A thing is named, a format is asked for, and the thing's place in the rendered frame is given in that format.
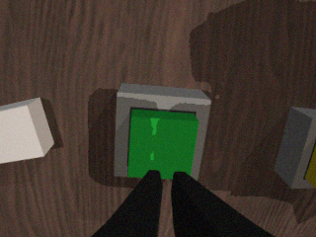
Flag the green button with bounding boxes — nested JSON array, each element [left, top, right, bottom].
[[114, 83, 210, 181]]

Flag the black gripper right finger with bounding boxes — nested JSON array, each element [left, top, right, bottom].
[[171, 171, 276, 237]]

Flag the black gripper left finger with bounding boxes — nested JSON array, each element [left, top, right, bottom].
[[92, 170, 163, 237]]

